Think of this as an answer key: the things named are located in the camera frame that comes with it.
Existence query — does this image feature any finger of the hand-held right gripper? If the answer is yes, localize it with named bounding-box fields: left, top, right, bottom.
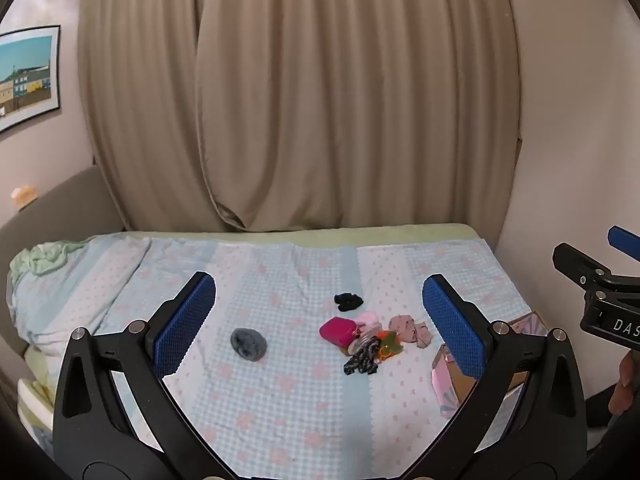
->
left=607, top=226, right=640, bottom=264
left=552, top=243, right=617, bottom=290

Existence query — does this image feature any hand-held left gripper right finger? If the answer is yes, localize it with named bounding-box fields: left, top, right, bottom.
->
left=400, top=274, right=587, bottom=480

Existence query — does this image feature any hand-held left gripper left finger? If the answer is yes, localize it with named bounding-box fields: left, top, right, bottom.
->
left=53, top=271, right=236, bottom=480

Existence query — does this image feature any cardboard box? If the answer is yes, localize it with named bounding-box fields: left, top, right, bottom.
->
left=430, top=311, right=549, bottom=419

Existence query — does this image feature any orange and green plush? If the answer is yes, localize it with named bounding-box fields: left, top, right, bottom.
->
left=375, top=330, right=405, bottom=362

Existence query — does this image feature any grey fuzzy sock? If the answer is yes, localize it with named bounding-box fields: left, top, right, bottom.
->
left=229, top=327, right=269, bottom=361

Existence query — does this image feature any black patterned cloth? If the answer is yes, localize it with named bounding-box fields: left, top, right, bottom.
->
left=342, top=342, right=384, bottom=376

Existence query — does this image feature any black sock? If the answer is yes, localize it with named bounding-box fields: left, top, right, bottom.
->
left=333, top=291, right=365, bottom=313

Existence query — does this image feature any person's right hand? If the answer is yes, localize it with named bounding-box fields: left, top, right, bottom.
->
left=608, top=347, right=640, bottom=428

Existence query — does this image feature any pink patterned cloth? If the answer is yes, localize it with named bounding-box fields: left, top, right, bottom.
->
left=388, top=314, right=434, bottom=350

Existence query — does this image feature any dark cloth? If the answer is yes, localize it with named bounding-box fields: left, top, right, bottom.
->
left=584, top=384, right=618, bottom=430

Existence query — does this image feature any crumpled green cloth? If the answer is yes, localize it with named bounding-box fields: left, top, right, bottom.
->
left=9, top=240, right=93, bottom=282

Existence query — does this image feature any grey padded headboard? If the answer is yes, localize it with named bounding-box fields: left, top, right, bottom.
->
left=0, top=165, right=127, bottom=361

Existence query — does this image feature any small orange object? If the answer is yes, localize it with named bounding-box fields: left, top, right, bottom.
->
left=10, top=186, right=40, bottom=212

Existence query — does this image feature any framed wall picture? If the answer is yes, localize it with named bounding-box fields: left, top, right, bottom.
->
left=0, top=24, right=62, bottom=134

